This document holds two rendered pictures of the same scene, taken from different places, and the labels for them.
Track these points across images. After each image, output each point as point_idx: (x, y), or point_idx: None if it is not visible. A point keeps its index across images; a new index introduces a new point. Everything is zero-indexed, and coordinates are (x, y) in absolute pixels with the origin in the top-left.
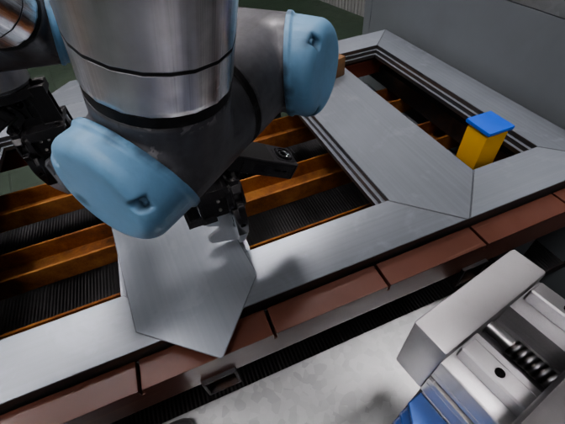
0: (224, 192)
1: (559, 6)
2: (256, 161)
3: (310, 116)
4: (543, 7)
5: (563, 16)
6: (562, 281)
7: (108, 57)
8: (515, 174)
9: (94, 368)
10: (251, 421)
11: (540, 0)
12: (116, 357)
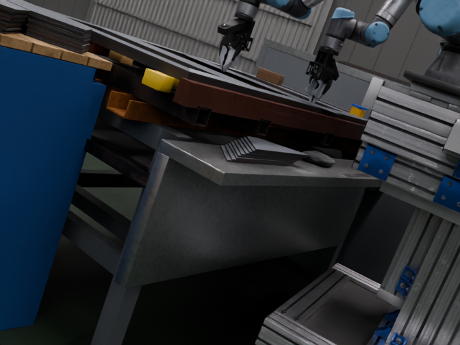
0: (331, 70)
1: (367, 78)
2: (336, 66)
3: (285, 91)
4: (361, 78)
5: (369, 81)
6: (384, 200)
7: (394, 16)
8: None
9: (309, 105)
10: (335, 162)
11: (360, 75)
12: (313, 106)
